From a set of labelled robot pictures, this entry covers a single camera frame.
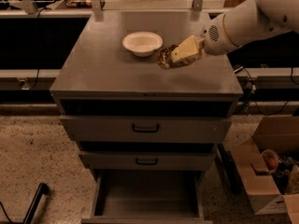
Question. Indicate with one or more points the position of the black cabinet leg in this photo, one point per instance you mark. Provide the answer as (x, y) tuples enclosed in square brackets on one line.
[(229, 168)]

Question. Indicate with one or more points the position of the grey top drawer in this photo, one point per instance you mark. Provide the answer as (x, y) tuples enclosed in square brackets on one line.
[(145, 130)]

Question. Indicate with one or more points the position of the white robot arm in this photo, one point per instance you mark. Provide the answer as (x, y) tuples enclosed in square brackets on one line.
[(250, 21)]

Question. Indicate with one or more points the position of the black chair leg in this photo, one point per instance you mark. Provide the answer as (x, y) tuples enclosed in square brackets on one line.
[(42, 189)]

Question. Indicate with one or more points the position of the plastic cup with orange fruit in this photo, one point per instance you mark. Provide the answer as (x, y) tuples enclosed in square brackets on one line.
[(270, 158)]

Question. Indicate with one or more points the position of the grey middle drawer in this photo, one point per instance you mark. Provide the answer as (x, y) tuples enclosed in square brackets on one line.
[(146, 161)]

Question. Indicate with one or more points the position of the grey drawer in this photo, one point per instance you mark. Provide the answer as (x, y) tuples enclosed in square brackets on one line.
[(146, 161), (145, 130), (147, 197)]

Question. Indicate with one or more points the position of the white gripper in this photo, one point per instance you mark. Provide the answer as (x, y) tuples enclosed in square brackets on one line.
[(215, 38)]

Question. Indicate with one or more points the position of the brown cardboard box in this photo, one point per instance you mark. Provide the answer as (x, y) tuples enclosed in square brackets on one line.
[(280, 134)]

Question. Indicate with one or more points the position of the grey bottom drawer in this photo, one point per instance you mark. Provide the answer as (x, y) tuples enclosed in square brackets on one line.
[(147, 197)]

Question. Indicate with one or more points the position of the orange soda can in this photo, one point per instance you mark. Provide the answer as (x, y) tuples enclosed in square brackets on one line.
[(165, 62)]

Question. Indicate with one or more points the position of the white paper bowl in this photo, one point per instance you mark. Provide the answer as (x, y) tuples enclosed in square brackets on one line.
[(142, 44)]

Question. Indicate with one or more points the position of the grey drawer cabinet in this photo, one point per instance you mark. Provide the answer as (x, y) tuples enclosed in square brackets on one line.
[(101, 78)]

